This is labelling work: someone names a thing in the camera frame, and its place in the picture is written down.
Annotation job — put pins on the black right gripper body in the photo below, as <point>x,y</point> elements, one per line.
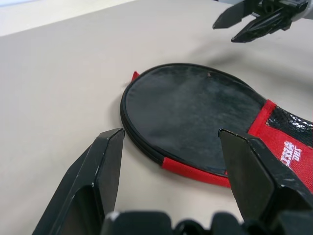
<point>274,5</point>

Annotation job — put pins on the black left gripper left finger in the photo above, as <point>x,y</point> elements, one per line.
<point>97,171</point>

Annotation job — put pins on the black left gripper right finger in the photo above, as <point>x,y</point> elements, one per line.
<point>252,176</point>

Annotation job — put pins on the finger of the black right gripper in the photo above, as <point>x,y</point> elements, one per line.
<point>232,17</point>
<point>261,28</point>

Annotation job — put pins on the black and red paddle case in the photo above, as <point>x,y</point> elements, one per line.
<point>183,110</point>

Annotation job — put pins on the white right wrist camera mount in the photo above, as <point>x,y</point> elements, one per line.
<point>305,13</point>

